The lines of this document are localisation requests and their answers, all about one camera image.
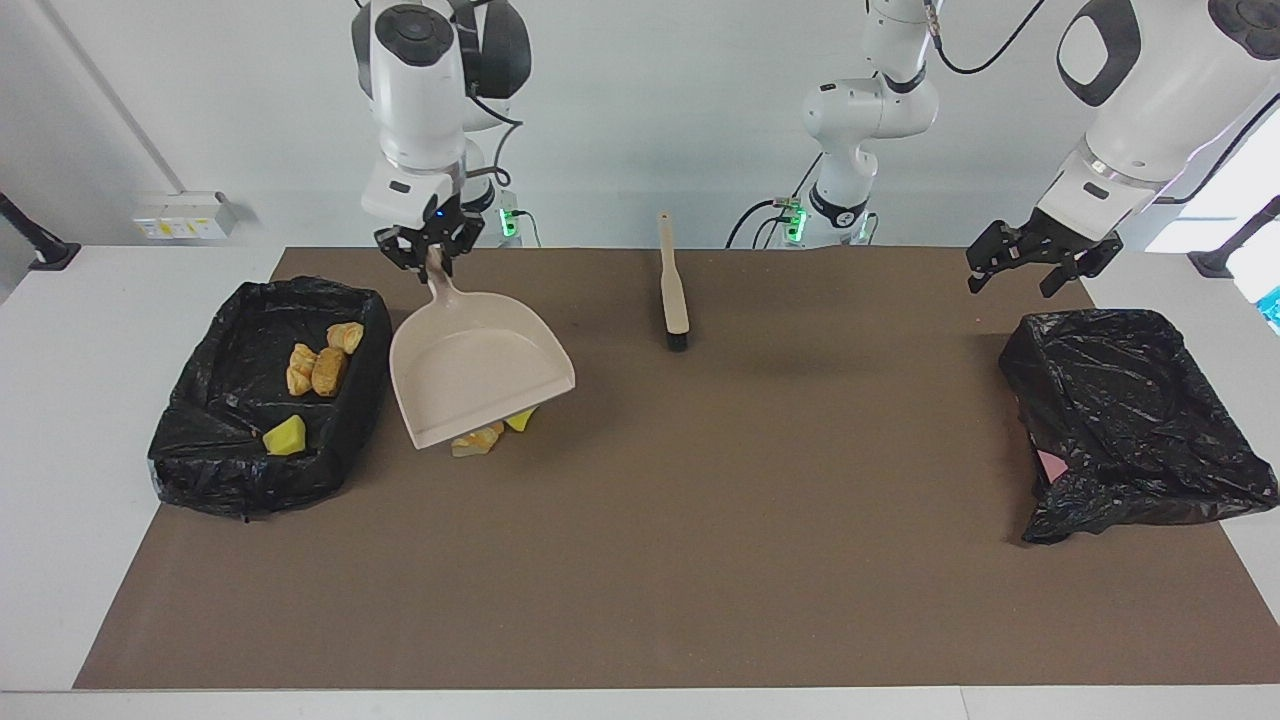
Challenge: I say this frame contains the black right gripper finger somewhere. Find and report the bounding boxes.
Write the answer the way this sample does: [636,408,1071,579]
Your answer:
[440,215,485,279]
[376,228,426,271]

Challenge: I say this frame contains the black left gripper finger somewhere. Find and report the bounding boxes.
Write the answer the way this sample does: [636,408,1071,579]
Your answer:
[1040,242,1123,299]
[966,220,1033,296]

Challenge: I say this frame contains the beige plastic dustpan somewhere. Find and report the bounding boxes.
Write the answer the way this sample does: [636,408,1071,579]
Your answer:
[388,248,577,451]

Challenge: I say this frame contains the brown oval bread roll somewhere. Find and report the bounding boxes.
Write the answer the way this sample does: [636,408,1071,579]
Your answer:
[311,346,349,398]

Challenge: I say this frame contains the rectangular yellow sponge piece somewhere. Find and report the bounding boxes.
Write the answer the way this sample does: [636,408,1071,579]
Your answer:
[262,415,308,457]

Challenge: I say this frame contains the beige brush black bristles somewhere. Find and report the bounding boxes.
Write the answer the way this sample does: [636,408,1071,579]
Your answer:
[657,211,693,353]

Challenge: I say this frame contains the crumpled black trash bag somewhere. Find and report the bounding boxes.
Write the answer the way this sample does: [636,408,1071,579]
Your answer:
[998,308,1280,546]

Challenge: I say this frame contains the black bag lined trash bin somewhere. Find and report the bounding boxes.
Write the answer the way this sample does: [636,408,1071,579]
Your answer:
[147,276,394,523]

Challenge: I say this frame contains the brown table mat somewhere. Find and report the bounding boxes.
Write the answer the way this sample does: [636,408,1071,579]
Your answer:
[72,247,1280,691]

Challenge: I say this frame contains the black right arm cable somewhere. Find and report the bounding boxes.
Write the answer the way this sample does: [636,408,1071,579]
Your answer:
[460,80,526,216]

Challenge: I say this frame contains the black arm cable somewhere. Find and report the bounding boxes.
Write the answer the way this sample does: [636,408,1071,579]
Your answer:
[460,80,526,216]
[925,0,1280,206]

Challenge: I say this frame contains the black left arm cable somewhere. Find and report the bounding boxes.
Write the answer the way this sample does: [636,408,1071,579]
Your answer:
[925,0,1280,206]

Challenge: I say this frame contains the white wall socket box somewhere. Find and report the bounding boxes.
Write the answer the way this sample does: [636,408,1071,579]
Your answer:
[132,192,239,240]

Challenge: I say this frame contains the black base cable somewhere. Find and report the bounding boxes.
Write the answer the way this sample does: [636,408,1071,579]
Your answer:
[725,155,823,249]

